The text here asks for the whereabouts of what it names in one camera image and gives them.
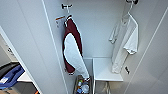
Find white wardrobe door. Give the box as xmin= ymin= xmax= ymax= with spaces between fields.
xmin=0 ymin=0 xmax=69 ymax=94
xmin=124 ymin=0 xmax=168 ymax=94

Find pale grey hanger with T-shirt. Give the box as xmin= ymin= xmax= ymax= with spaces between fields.
xmin=120 ymin=2 xmax=135 ymax=21

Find white hanger with jacket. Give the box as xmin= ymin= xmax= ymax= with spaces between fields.
xmin=63 ymin=6 xmax=74 ymax=22

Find flat white board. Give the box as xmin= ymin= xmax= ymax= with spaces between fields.
xmin=16 ymin=71 xmax=34 ymax=83

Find dark storage basket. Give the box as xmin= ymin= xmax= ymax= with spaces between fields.
xmin=73 ymin=74 xmax=93 ymax=94

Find small dark door latch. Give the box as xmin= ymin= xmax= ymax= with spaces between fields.
xmin=124 ymin=65 xmax=131 ymax=75

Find pale round item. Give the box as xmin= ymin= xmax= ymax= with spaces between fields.
xmin=80 ymin=83 xmax=91 ymax=94

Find small blue item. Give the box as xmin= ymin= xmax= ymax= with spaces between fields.
xmin=75 ymin=87 xmax=82 ymax=94

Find white label with orange band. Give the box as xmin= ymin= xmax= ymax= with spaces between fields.
xmin=54 ymin=15 xmax=67 ymax=28

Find black wardrobe hook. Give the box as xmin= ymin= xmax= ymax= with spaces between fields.
xmin=125 ymin=0 xmax=139 ymax=6
xmin=61 ymin=2 xmax=73 ymax=11

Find white wardrobe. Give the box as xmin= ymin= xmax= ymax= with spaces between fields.
xmin=39 ymin=0 xmax=158 ymax=94

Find maroon and white jacket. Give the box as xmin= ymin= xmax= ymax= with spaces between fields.
xmin=62 ymin=15 xmax=91 ymax=80

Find white T-shirt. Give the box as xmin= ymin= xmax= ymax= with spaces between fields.
xmin=108 ymin=13 xmax=140 ymax=75

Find blue plastic object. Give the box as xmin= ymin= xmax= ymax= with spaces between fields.
xmin=0 ymin=64 xmax=26 ymax=90

